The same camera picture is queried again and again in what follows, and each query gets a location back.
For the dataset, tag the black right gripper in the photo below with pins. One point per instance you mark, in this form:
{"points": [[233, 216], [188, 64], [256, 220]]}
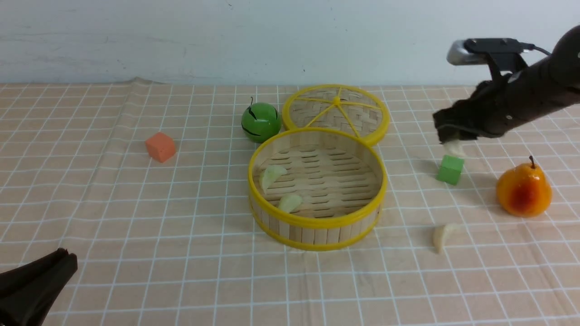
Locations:
{"points": [[513, 100]]}

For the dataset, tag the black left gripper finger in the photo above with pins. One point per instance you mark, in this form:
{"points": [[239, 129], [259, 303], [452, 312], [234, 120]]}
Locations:
{"points": [[66, 269], [27, 291]]}

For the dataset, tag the white dumpling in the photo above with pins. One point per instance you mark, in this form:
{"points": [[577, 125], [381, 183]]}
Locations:
{"points": [[441, 235], [454, 148]]}

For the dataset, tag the pale green dumpling front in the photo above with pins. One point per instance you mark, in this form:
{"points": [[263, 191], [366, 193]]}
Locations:
{"points": [[289, 202]]}

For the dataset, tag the pale green dumpling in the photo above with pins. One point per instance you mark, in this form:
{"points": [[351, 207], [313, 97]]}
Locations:
{"points": [[270, 175], [289, 202]]}

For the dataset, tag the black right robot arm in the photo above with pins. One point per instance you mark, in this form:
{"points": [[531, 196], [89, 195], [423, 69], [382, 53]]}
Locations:
{"points": [[563, 69]]}

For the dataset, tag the bamboo steamer lid yellow rim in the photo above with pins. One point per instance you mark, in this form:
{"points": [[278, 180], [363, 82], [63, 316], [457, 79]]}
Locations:
{"points": [[345, 108]]}

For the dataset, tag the bamboo steamer tray yellow rim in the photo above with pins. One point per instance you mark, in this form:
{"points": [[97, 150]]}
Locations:
{"points": [[341, 179]]}

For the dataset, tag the green foam cube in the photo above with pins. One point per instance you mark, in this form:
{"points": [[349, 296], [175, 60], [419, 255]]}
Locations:
{"points": [[450, 169]]}

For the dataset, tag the orange yellow toy pear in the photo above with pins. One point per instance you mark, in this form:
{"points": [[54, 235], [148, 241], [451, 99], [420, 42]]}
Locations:
{"points": [[524, 190]]}

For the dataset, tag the checkered peach tablecloth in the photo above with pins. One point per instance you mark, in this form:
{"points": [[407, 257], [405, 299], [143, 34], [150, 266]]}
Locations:
{"points": [[175, 244]]}

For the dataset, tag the orange foam cube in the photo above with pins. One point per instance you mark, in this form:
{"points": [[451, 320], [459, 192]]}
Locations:
{"points": [[160, 147]]}

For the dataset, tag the green toy apple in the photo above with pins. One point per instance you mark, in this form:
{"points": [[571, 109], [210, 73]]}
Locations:
{"points": [[260, 121]]}

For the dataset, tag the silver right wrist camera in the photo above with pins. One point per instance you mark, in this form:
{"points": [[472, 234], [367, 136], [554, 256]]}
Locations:
{"points": [[499, 54]]}

